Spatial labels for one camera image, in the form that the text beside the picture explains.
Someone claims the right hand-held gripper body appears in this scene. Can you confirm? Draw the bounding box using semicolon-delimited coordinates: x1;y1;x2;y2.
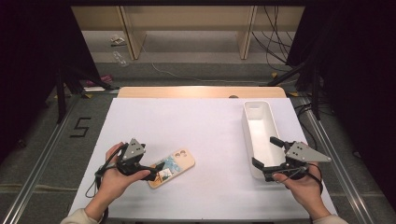
262;141;332;183

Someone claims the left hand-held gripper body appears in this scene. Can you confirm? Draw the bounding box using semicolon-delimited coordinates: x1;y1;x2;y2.
115;137;152;177

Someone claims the white plastic storage bin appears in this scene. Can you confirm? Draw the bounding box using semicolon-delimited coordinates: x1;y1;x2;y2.
241;100;288;181

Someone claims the person's left hand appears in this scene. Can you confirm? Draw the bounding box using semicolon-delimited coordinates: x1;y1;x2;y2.
92;142;152;210

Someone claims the person's right hand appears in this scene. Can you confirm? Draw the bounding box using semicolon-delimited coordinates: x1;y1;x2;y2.
272;161;332;219

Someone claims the white table mat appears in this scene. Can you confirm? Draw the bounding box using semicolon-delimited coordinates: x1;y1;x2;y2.
68;97;339;220

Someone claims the black metal stand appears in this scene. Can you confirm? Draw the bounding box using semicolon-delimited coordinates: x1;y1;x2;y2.
266;60;322;121
55;63;120;125

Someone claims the pink cloth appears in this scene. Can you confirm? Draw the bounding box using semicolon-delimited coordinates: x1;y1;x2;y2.
86;74;114;88

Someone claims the light wooden table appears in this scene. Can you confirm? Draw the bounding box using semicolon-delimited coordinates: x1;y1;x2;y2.
117;86;288;99

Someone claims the clear plastic bottle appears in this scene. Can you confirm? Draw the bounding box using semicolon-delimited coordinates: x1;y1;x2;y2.
112;50;129;68

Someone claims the black curtain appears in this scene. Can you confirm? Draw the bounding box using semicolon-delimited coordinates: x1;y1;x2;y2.
0;0;102;162
286;0;396;203

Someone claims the light wooden shelf unit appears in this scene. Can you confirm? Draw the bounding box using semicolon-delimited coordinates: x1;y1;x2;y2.
71;5;305;61

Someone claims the black floor cable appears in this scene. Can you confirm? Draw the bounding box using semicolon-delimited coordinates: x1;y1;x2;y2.
293;104;319;151

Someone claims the aluminium floor rail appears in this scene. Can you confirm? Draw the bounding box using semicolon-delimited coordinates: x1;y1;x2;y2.
2;95;79;224
298;95;376;224

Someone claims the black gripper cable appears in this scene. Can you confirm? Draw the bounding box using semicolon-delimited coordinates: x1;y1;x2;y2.
85;143;129;224
289;162;325;196

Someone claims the white floor cable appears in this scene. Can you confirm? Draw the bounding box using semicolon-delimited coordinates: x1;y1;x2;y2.
139;46;269;86

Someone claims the bundle of black cables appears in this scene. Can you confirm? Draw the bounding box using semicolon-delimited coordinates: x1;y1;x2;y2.
251;5;295;73

